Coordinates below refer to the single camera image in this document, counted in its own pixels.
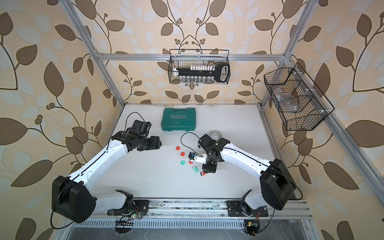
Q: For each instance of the green plastic tool case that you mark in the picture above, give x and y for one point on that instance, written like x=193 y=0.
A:
x=179 y=119

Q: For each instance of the centre black wire basket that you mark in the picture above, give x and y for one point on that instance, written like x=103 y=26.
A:
x=190 y=57

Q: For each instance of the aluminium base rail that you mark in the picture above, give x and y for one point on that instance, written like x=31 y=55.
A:
x=195 y=214

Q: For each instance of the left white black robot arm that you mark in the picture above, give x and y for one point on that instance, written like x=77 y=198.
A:
x=71 y=196

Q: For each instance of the green stamp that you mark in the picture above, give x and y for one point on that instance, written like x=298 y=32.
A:
x=195 y=169

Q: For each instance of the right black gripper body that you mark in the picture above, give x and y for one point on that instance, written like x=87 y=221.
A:
x=210 y=164

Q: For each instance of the black wire basket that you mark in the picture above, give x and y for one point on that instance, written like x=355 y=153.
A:
x=314 y=105
x=190 y=57

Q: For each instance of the plastic bag in basket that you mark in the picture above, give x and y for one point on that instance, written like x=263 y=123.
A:
x=287 y=102

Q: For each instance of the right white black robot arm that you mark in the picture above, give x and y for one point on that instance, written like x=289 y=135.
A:
x=276 y=185

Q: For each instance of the black white tool in basket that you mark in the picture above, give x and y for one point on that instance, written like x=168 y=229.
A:
x=216 y=73

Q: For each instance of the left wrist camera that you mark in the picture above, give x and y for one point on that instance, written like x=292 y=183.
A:
x=140 y=129

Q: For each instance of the right black wire basket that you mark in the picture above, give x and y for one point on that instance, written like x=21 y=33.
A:
x=314 y=105

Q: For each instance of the clear tape roll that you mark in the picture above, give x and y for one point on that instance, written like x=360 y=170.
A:
x=215 y=135

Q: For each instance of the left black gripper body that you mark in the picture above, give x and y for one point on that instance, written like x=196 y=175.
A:
x=148 y=143

